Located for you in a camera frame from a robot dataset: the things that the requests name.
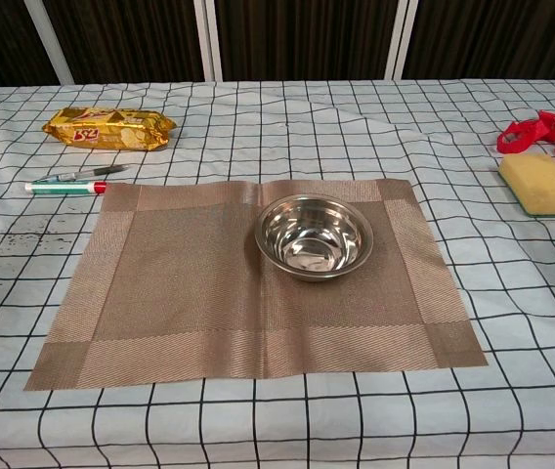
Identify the metal bowl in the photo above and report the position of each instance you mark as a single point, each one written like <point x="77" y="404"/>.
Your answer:
<point x="314" y="239"/>

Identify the brown woven placemat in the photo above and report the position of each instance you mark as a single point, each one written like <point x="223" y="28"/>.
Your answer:
<point x="184" y="293"/>

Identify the black pen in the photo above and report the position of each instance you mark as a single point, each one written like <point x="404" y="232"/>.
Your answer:
<point x="97" y="171"/>

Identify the gold snack packet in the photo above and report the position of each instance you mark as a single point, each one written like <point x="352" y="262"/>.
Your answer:
<point x="111" y="129"/>

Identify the checkered white tablecloth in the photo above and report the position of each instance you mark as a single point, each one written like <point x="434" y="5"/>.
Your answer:
<point x="307" y="430"/>

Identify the red capped white marker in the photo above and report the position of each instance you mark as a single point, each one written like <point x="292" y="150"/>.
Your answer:
<point x="62" y="188"/>

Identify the yellow sponge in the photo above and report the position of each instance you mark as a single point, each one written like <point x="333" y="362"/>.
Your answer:
<point x="541" y="185"/>

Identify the red ribbon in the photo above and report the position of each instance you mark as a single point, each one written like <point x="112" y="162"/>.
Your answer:
<point x="526" y="134"/>

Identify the white screen frame post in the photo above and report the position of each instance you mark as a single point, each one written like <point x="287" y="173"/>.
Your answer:
<point x="400" y="39"/>
<point x="209" y="39"/>
<point x="50" y="44"/>

